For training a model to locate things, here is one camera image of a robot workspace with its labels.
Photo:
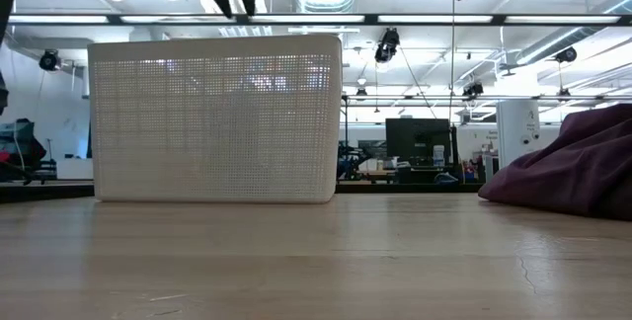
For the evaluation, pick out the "blue background robot arm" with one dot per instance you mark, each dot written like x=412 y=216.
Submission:
x=349 y=159

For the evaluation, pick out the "white perforated plastic basket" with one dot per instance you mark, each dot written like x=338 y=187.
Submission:
x=217 y=122

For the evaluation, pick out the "white pillar with labels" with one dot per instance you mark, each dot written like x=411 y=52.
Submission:
x=517 y=127

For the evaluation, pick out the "black computer monitor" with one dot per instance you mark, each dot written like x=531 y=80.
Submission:
x=415 y=137

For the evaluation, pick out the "white canister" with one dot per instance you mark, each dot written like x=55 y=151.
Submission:
x=438 y=156

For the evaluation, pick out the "maroon cloth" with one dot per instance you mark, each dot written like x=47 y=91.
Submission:
x=573 y=172

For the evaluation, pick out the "black overhead frame bar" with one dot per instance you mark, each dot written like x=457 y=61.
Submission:
x=316 y=19

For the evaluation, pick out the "black ceiling camera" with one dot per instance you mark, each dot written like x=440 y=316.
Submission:
x=566 y=55
x=386 y=46
x=49 y=60
x=473 y=89

